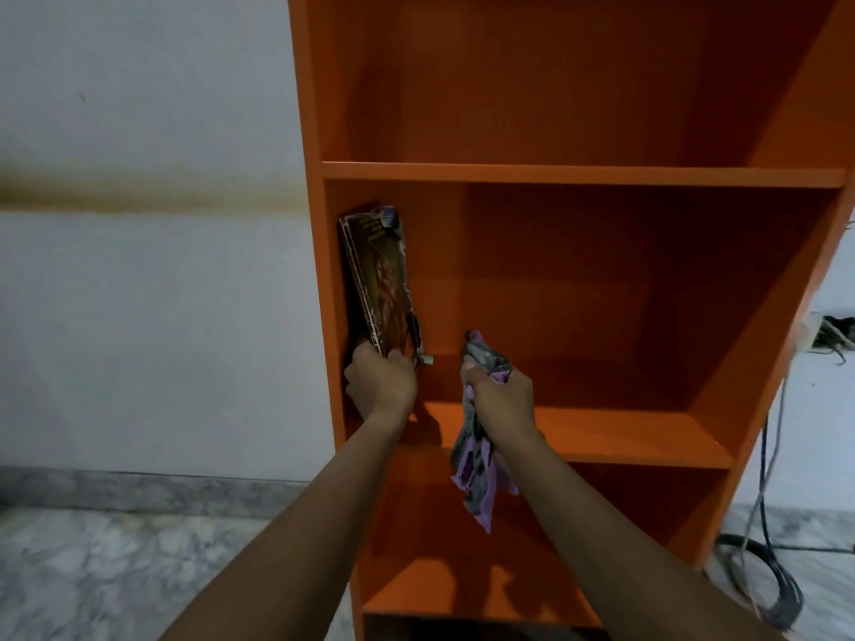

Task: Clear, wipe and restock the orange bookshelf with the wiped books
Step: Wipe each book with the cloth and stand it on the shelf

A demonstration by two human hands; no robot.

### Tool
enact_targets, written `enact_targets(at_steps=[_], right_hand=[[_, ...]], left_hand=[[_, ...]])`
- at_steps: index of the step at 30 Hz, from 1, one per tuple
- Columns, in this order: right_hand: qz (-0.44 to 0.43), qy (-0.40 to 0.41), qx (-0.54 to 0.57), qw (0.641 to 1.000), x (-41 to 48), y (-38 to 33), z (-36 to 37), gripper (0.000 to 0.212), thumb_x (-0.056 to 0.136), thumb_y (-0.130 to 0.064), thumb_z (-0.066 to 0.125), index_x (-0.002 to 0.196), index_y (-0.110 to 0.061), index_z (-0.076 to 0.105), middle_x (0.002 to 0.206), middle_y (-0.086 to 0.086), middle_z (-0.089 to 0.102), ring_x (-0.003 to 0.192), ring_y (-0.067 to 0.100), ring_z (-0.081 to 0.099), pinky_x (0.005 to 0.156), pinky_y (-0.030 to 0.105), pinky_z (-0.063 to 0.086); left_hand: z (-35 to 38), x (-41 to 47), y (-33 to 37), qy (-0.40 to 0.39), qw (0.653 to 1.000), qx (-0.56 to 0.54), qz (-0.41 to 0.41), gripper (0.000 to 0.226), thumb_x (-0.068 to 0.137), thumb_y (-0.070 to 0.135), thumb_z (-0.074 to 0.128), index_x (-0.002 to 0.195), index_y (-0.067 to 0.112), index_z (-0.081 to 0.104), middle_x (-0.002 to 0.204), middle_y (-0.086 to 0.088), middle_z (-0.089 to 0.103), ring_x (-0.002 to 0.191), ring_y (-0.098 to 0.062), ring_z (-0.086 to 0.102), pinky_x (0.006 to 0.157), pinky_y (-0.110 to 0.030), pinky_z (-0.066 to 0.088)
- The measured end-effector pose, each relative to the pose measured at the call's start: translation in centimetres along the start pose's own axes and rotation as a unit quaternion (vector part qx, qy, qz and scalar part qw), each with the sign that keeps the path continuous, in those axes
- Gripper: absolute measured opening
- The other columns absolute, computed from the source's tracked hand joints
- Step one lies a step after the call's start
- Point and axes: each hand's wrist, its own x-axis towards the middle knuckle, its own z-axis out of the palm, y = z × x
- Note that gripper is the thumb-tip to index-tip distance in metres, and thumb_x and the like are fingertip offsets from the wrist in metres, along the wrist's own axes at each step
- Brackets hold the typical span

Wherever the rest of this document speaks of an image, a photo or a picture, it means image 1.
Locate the person's left forearm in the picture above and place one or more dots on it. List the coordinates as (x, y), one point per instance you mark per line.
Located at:
(294, 547)

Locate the person's right hand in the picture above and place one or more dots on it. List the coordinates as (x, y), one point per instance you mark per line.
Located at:
(504, 400)

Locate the person's right forearm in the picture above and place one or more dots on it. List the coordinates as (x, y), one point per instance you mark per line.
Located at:
(621, 554)

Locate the dark worn comic magazine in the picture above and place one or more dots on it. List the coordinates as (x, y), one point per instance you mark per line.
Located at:
(384, 280)

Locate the purple cleaning cloth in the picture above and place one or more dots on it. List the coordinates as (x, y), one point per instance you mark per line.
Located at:
(475, 473)

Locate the person's left hand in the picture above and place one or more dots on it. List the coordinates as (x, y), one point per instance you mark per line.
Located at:
(381, 387)

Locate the orange wooden bookshelf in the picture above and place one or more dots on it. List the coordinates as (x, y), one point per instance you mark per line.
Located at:
(568, 93)

